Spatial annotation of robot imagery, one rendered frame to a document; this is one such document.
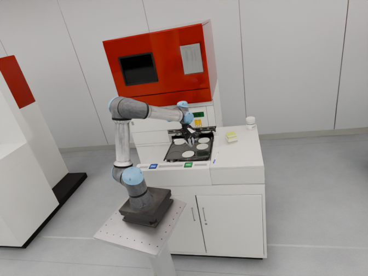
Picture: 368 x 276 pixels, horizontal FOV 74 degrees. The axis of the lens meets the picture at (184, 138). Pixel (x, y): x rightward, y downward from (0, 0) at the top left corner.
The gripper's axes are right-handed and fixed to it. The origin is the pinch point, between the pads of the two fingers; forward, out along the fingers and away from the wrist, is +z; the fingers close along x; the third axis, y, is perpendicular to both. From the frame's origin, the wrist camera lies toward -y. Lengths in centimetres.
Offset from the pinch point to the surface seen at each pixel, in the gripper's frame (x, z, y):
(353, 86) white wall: -258, 29, -26
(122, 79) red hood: 11, -51, 64
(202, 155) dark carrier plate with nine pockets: -5.0, 9.4, -4.4
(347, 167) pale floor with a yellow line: -178, 100, -54
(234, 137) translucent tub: -24.2, -2.1, -21.5
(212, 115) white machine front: -37.1, -9.0, 12.1
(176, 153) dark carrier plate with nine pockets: 4.5, 9.2, 16.4
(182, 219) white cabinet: 28, 50, -7
